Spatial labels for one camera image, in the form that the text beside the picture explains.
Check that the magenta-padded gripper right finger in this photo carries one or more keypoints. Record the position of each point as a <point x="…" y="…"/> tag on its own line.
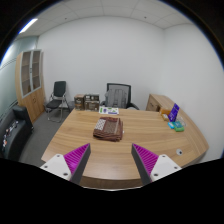
<point x="146" y="160"/>

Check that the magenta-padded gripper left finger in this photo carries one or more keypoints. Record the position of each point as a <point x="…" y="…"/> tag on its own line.
<point x="77" y="160"/>

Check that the brown patterned towel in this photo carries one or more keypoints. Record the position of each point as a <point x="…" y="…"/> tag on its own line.
<point x="108" y="129"/>

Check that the blue box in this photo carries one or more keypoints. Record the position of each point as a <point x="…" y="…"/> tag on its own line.
<point x="172" y="125"/>

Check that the green box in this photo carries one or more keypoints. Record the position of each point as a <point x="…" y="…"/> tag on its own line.
<point x="179" y="129"/>

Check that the orange box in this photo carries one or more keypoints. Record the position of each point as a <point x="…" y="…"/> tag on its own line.
<point x="164" y="115"/>

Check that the purple standing card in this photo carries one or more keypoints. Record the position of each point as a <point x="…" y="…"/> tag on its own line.
<point x="173" y="113"/>

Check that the small brown cardboard box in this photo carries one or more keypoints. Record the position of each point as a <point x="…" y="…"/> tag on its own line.
<point x="79" y="102"/>

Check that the large dark cardboard box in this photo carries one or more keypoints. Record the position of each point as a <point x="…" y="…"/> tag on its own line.
<point x="92" y="103"/>

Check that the white printed sheet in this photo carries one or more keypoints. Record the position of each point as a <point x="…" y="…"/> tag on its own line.
<point x="109" y="110"/>

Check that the wooden side desk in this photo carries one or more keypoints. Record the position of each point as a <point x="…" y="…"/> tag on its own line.
<point x="156" y="101"/>

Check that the black leather armchair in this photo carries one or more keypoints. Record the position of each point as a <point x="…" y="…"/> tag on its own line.
<point x="13" y="133"/>

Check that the black mesh office chair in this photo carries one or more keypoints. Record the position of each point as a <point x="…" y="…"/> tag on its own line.
<point x="117" y="96"/>

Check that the black visitor chair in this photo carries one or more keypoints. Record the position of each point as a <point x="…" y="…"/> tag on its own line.
<point x="59" y="90"/>

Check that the wooden glass-door cabinet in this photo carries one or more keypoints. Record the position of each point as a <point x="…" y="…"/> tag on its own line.
<point x="33" y="100"/>

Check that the long ceiling light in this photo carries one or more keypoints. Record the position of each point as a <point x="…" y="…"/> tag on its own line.
<point x="28" y="25"/>

